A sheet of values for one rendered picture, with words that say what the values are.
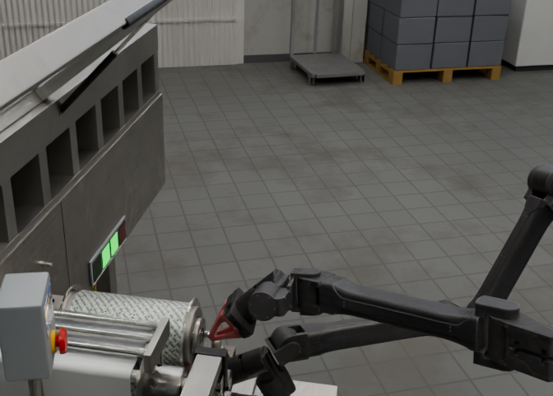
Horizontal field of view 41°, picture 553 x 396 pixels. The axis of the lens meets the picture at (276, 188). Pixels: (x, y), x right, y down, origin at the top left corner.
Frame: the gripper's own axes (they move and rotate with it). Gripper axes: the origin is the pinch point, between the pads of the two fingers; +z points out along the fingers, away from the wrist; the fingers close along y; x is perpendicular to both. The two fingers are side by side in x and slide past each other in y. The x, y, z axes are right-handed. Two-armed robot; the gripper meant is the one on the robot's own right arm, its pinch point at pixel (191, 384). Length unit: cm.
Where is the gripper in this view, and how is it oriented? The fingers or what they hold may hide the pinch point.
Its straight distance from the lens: 170.6
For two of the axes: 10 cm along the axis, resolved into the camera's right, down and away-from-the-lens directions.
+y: 1.6, -4.2, 8.9
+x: -4.7, -8.3, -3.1
